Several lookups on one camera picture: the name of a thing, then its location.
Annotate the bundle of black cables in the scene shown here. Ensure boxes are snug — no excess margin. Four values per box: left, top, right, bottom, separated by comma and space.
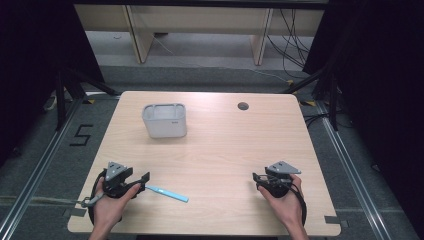
265, 8, 315, 80

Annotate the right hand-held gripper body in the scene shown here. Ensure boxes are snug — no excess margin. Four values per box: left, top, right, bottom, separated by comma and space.
263, 160, 302, 199

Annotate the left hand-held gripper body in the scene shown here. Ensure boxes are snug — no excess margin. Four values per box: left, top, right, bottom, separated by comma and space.
101, 161, 135, 200

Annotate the person's right hand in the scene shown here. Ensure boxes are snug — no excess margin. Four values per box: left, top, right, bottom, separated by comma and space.
258, 174, 307, 232

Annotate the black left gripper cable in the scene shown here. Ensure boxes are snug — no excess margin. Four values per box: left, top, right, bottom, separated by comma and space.
87, 169, 123, 228

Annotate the grey strap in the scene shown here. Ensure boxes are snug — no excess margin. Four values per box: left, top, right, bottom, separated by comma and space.
0, 195, 104, 208

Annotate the grey tape piece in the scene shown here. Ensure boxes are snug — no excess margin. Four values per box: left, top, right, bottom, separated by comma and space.
324, 215, 350, 229
62, 207, 88, 218

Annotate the black metal stand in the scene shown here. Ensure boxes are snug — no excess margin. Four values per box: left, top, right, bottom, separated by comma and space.
54, 67, 120, 132
280, 65, 340, 132

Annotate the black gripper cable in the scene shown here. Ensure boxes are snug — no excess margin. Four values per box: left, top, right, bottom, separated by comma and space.
87, 169, 123, 228
288, 182, 308, 228

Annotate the metal floor rail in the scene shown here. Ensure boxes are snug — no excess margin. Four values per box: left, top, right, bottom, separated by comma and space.
0, 97, 85, 240
314, 99, 394, 240

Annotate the light wooden desk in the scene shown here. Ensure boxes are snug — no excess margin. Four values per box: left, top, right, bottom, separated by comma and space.
73, 3, 326, 67

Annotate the white plastic container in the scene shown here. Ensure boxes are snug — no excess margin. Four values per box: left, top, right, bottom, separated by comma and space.
141, 102, 188, 140

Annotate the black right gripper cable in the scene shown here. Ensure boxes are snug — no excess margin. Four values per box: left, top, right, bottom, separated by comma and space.
288, 182, 308, 228

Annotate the blue toothbrush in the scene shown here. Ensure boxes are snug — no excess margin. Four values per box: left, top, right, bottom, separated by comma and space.
145, 184, 190, 204

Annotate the black curtain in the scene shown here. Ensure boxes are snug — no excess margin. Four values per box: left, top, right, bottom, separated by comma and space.
302, 0, 424, 240
0, 0, 106, 168

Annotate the person's left hand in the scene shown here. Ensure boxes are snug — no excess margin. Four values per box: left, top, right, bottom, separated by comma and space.
92, 180, 143, 232

